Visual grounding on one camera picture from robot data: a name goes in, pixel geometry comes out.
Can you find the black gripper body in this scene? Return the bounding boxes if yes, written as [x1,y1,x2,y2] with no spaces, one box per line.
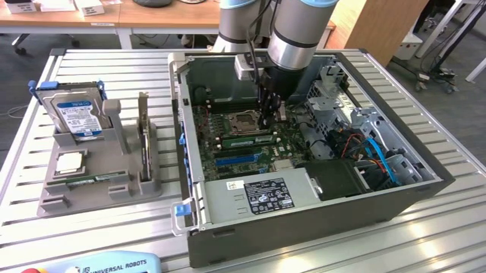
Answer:
[260,65,305,105]

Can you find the black empty RAM slots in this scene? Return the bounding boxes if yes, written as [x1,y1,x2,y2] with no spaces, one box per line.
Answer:
[209,97,262,113]

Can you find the green RAM stick in motherboard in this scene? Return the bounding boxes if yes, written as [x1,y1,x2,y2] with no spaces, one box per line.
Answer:
[221,135,274,149]

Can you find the green RAM stick with labels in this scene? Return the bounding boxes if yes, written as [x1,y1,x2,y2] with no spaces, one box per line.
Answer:
[63,172,128,188]

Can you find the metal disk bay cage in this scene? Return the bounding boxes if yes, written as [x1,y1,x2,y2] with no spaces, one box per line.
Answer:
[305,64,380,134]

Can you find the green motherboard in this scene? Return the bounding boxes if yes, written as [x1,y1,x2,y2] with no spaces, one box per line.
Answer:
[190,98,317,181]

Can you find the blue expansion slot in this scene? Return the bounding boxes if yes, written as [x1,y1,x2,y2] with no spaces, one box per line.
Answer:
[213,154,264,168]

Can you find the small silver chipset heatsink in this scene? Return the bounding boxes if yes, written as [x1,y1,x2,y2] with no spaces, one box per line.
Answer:
[273,159,300,172]

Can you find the grey power supply with label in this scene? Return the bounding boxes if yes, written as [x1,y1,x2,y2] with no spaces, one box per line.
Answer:
[197,167,322,226]

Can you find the wooden cabinet panel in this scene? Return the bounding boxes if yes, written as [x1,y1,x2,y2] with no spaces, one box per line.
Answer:
[324,0,440,68]

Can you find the blue case latch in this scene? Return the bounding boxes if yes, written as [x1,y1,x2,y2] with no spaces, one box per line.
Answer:
[172,203,190,219]

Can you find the open black PC case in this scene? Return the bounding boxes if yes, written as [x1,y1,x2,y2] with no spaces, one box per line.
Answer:
[166,49,456,270]

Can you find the hard disk in blue carrier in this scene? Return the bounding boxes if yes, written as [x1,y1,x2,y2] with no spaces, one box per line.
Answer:
[26,80,112,142]

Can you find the grey parts rack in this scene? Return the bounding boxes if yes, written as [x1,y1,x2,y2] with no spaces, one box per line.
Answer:
[34,98,162,219]

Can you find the silver CPU chip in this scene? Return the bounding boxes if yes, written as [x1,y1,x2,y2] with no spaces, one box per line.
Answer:
[54,152,86,175]

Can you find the white cardboard box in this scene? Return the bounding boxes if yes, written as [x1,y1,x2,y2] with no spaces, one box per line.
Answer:
[38,0,79,13]
[3,0,35,15]
[73,0,106,17]

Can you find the black office chair base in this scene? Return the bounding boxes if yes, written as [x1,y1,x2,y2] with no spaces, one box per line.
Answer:
[9,33,81,55]

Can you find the Universal Robots teach pendant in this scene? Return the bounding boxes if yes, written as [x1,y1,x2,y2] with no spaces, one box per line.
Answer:
[19,250,162,273]

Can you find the CPU socket with metal frame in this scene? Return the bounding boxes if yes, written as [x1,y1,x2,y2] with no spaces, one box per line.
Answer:
[225,111,262,135]

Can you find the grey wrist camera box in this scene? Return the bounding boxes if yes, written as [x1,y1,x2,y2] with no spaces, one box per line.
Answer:
[233,54,268,82]

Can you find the thin red wire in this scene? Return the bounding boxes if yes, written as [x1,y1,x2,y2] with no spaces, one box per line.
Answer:
[200,107,212,130]

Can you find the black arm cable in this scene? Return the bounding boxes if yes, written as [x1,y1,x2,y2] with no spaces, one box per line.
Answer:
[244,0,282,86]

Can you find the blue flat disk wire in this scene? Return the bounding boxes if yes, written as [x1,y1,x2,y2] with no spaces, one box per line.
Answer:
[364,137,393,179]

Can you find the graphics card with metal bracket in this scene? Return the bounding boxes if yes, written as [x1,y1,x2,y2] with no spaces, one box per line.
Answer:
[134,91,153,175]

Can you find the power strip with cables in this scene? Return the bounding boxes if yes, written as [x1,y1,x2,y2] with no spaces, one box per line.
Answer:
[412,64,459,93]

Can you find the wooden desk with white frame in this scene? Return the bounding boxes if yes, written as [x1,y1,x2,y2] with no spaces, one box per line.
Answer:
[0,0,337,51]

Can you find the white table frame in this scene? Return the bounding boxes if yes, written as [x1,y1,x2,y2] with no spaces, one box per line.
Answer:
[415,0,486,84]

